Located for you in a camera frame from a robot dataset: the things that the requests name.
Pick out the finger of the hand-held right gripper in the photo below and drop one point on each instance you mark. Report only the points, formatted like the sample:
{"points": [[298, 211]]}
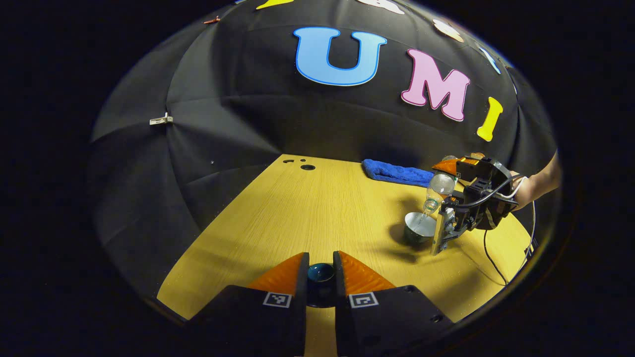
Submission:
{"points": [[446, 166], [439, 238]]}

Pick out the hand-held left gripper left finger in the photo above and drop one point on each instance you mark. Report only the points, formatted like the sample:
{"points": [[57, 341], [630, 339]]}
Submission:
{"points": [[300, 322]]}

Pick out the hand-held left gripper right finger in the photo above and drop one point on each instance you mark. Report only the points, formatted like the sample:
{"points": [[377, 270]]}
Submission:
{"points": [[342, 322]]}

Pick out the clear plastic water bottle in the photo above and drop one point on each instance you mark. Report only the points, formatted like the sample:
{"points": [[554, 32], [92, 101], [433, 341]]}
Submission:
{"points": [[440, 184]]}

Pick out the dark teacup with white inside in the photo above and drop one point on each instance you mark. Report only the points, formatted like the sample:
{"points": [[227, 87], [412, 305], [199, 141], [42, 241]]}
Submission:
{"points": [[416, 233]]}

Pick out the dark teal teacup lid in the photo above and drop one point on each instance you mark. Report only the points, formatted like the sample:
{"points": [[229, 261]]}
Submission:
{"points": [[321, 277]]}

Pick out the folded blue towel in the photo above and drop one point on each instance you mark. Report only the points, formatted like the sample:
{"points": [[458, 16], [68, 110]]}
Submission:
{"points": [[397, 173]]}

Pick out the black backdrop cloth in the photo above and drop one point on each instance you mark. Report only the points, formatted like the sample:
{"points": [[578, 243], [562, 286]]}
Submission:
{"points": [[248, 124]]}

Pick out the white metal clip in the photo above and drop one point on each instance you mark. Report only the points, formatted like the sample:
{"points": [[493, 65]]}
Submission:
{"points": [[161, 119]]}

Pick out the red clip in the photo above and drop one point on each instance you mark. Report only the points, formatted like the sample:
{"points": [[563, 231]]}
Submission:
{"points": [[212, 21]]}

